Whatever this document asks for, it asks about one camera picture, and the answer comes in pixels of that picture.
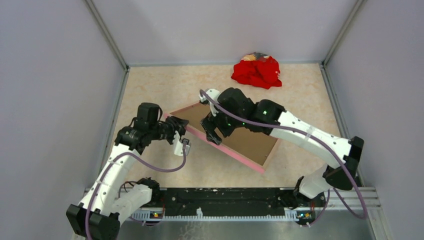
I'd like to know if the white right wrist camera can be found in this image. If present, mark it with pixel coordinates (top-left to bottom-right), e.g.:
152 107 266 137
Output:
198 88 221 117

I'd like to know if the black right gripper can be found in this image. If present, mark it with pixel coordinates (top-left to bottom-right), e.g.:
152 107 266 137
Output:
200 105 245 146

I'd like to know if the pink photo frame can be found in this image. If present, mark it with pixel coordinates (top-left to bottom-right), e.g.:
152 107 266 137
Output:
163 100 282 175

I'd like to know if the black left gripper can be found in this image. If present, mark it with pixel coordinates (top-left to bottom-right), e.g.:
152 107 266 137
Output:
148 115 188 145

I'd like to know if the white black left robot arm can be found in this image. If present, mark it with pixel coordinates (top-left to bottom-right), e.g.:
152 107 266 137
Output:
66 102 191 240

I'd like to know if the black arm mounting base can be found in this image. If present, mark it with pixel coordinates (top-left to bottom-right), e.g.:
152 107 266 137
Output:
141 187 325 217

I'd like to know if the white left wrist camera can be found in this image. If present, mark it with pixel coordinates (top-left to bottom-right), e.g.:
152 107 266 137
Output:
172 131 191 157

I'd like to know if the red crumpled cloth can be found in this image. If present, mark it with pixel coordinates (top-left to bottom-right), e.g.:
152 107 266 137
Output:
231 52 283 90

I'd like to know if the aluminium front rail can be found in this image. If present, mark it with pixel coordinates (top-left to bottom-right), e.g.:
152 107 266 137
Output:
71 187 393 240

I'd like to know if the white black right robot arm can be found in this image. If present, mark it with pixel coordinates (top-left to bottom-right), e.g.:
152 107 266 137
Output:
199 87 364 206

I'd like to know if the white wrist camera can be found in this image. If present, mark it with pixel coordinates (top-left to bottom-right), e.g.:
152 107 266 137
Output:
198 88 221 117
172 131 191 157

